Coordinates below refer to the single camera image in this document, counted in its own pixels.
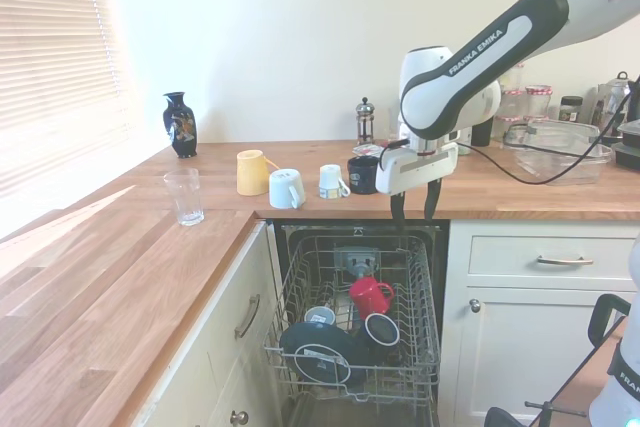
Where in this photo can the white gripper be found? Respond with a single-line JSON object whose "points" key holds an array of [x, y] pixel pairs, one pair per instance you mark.
{"points": [[415, 169]]}

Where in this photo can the red speckled enamel mug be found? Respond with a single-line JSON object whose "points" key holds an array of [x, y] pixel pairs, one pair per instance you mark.
{"points": [[367, 297]]}

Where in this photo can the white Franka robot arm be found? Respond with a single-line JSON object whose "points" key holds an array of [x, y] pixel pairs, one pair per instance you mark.
{"points": [[480, 57]]}

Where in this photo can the black mug with label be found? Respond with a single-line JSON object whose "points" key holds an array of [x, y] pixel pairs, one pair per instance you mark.
{"points": [[362, 174]]}

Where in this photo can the built-in dishwasher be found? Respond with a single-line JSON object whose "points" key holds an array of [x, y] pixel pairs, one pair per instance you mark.
{"points": [[444, 267]]}

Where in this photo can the small white printed mug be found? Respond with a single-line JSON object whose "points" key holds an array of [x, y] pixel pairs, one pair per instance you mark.
{"points": [[330, 179]]}

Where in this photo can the black mug with white rim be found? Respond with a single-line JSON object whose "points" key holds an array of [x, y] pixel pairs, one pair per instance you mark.
{"points": [[381, 332]]}

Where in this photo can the large white mug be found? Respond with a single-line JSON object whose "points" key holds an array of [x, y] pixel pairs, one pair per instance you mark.
{"points": [[282, 189]]}

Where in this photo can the grey mug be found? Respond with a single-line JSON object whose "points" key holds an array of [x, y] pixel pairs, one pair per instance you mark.
{"points": [[320, 317]]}

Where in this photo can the yellow mug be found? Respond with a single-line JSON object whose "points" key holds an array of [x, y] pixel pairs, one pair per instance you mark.
{"points": [[251, 172]]}

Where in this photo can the red and white packet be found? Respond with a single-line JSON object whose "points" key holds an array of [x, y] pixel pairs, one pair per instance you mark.
{"points": [[367, 149]]}

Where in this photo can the glass French press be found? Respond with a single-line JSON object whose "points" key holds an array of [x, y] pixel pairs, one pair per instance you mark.
{"points": [[365, 122]]}

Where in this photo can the black cup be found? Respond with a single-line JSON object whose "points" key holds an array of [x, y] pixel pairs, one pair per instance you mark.
{"points": [[482, 133]]}

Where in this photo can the round metal cabinet knob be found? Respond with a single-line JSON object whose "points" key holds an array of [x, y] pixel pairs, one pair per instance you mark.
{"points": [[474, 305], [239, 418]]}

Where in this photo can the jar with red checked lid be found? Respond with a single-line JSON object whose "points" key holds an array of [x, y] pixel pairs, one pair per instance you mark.
{"points": [[511, 104], [539, 103]]}

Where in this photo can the clear plastic container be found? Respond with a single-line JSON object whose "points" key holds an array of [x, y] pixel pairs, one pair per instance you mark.
{"points": [[555, 147]]}

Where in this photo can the jar with black lid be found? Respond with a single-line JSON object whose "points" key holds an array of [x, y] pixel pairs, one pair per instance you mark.
{"points": [[571, 109]]}

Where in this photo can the black bowl with white rim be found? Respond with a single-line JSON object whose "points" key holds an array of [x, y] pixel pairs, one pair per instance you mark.
{"points": [[322, 366]]}

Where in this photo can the black food containers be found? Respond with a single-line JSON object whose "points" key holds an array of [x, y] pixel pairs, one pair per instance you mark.
{"points": [[629, 144]]}

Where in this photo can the silver kettle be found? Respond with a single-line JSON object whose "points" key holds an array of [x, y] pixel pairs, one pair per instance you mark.
{"points": [[612, 97]]}

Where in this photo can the clear drinking glass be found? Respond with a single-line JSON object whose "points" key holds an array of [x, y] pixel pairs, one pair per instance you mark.
{"points": [[185, 197]]}

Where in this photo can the black clamp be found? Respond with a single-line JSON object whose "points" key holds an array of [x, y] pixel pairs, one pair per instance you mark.
{"points": [[550, 409]]}

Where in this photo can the dark blue painted vase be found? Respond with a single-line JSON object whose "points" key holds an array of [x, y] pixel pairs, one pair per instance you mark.
{"points": [[181, 122]]}

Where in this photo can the white window blind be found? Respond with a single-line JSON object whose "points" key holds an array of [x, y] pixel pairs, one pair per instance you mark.
{"points": [[55, 47]]}

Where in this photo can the black stand bracket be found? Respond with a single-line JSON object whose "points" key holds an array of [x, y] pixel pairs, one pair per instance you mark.
{"points": [[602, 317]]}

